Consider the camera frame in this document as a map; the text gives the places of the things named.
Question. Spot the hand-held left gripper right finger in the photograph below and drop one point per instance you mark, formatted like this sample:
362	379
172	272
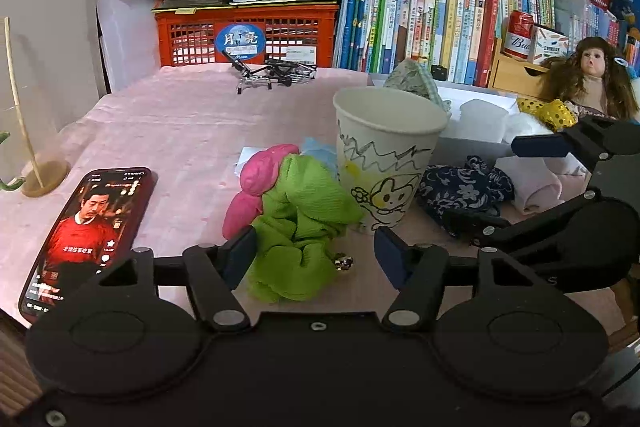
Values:
390	253

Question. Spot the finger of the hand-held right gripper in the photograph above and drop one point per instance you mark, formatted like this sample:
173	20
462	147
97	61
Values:
540	146
500	234

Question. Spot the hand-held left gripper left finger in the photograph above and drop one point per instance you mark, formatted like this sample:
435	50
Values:
241	253

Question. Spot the pale pink cloth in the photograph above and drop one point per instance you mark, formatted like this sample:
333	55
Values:
535	192

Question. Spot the navy floral cloth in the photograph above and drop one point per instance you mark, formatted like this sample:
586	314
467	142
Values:
460	192

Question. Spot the green scrunchie with bell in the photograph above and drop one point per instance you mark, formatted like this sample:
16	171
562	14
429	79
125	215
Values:
300	207

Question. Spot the white fluffy plush toy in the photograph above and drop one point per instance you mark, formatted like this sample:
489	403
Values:
520	127

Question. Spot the yellow sequin heart cushion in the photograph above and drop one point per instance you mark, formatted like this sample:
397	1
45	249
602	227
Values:
550	112

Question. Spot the wooden drawer box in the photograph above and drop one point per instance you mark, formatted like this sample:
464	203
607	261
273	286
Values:
510	77

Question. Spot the pink scrunchie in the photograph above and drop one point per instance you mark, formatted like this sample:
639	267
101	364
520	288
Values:
260	172

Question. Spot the doll with brown hair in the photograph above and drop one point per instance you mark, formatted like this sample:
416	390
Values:
595	67

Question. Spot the paper cup with cartoon drawing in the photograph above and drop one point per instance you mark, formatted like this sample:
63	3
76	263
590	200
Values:
380	157

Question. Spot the red beer can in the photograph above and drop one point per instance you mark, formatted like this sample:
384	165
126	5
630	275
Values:
518	37

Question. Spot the light blue cloth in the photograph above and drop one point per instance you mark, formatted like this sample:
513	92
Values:
320	152

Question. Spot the small black box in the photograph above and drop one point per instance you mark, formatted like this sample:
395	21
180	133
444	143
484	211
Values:
439	73

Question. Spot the green checked cloth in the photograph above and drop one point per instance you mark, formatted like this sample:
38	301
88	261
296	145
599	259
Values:
410	79

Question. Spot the black smartphone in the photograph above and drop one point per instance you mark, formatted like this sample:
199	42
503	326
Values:
90	227

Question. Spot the row of upright books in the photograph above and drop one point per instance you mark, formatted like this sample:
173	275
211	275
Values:
425	22

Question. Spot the miniature black bicycle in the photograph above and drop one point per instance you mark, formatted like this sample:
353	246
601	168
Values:
275	72

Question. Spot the clear glass jar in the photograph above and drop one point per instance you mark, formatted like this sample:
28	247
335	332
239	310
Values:
47	172

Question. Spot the round blue label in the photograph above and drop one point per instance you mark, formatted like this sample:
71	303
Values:
240	41

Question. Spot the white board sheet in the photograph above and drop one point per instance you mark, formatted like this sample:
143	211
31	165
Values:
125	37

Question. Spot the thin wooden stick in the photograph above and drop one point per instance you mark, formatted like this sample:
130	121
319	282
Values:
17	102

